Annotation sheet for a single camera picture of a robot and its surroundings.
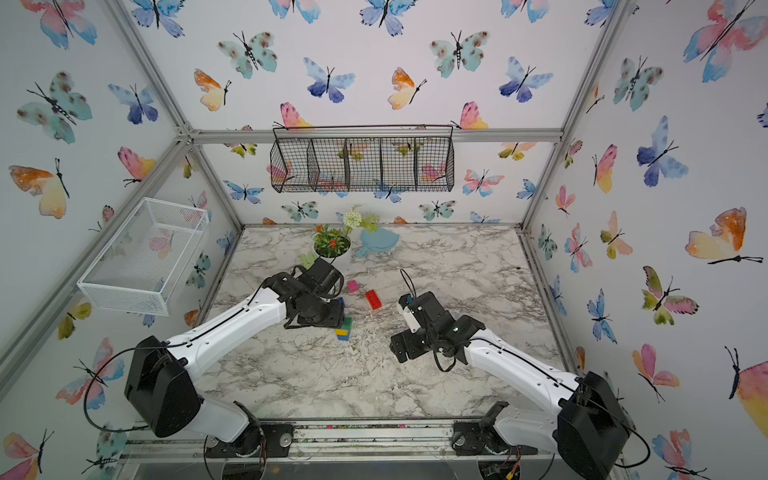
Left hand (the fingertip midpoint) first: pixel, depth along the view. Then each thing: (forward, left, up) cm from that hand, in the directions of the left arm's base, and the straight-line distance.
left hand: (339, 318), depth 82 cm
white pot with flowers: (+24, +4, +3) cm, 25 cm away
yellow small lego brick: (+1, +1, -12) cm, 12 cm away
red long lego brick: (+12, -8, -11) cm, 18 cm away
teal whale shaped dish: (+40, -9, -12) cm, 43 cm away
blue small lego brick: (0, 0, -12) cm, 12 cm away
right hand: (-5, -18, -2) cm, 19 cm away
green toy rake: (+31, +16, -12) cm, 37 cm away
